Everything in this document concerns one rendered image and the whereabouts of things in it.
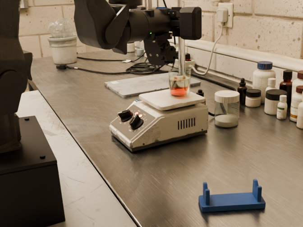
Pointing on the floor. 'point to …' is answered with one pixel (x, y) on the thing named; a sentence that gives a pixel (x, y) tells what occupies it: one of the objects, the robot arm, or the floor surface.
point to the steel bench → (177, 149)
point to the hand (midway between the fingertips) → (179, 20)
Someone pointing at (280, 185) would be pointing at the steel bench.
